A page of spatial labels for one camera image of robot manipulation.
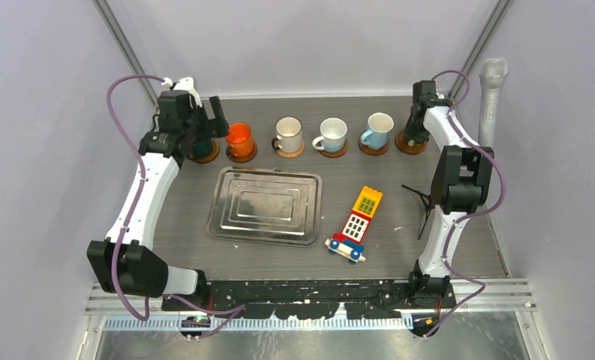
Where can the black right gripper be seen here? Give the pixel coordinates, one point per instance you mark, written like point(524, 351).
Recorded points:
point(410, 134)

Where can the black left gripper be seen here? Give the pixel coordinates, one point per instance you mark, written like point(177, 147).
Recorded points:
point(217, 126)

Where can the orange cup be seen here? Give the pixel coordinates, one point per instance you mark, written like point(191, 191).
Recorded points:
point(240, 138)

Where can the brown wooden coaster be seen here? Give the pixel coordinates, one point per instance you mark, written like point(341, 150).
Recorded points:
point(241, 159)
point(373, 151)
point(210, 156)
point(408, 146)
point(336, 154)

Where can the light blue handled cup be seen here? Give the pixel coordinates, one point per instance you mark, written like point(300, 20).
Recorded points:
point(377, 131)

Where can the white metallic cup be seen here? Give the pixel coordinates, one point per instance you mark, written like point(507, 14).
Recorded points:
point(288, 135)

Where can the silver metal tray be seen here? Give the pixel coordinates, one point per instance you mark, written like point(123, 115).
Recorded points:
point(266, 206)

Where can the grey white cup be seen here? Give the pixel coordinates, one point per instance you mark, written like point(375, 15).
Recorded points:
point(332, 135)

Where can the dark teal cup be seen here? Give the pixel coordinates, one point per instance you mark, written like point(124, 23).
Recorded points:
point(201, 149)

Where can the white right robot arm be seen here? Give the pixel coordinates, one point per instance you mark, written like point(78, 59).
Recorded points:
point(459, 186)

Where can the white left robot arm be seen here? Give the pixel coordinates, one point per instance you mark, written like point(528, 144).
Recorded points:
point(124, 260)

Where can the silver grey microphone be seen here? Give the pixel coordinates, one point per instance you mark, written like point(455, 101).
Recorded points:
point(492, 78)

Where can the black microphone tripod stand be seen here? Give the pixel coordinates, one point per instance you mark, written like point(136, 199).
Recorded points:
point(424, 204)

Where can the colourful toy brick truck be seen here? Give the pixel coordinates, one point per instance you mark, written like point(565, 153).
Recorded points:
point(348, 242)

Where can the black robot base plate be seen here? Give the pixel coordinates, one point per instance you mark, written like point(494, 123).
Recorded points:
point(309, 299)

